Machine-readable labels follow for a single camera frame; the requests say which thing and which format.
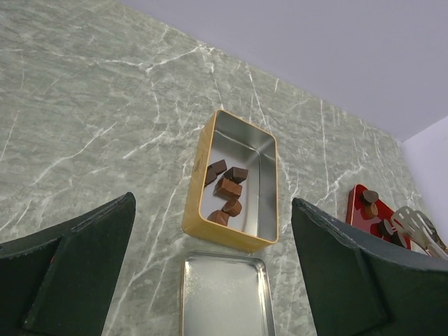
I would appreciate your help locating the red tin tray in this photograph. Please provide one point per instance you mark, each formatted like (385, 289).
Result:
(355, 217)

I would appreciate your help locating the round brown chocolate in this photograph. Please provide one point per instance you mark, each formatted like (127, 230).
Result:
(371, 211)

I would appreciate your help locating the small brown chocolate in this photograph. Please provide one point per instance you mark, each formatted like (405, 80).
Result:
(219, 217)

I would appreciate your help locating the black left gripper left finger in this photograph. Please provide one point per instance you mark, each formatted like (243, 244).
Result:
(61, 280)

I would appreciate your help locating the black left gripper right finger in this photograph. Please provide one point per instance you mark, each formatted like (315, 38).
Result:
(358, 284)

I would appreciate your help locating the brown chocolate cube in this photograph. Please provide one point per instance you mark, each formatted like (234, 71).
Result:
(218, 167)

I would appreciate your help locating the dark round chocolate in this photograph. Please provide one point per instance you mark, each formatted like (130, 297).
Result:
(369, 197)

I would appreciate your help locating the dark chocolate piece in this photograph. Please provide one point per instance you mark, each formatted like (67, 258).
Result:
(211, 176)

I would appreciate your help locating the metal tweezers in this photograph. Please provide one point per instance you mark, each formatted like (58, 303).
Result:
(415, 225)

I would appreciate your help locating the silver tin lid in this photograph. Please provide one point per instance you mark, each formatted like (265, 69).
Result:
(225, 294)

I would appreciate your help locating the brown square chocolate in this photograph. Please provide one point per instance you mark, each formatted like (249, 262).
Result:
(227, 189)

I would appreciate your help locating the gold tin box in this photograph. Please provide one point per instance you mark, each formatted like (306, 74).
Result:
(240, 144)

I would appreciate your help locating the dark chocolate cube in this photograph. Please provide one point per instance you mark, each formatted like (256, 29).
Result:
(236, 174)

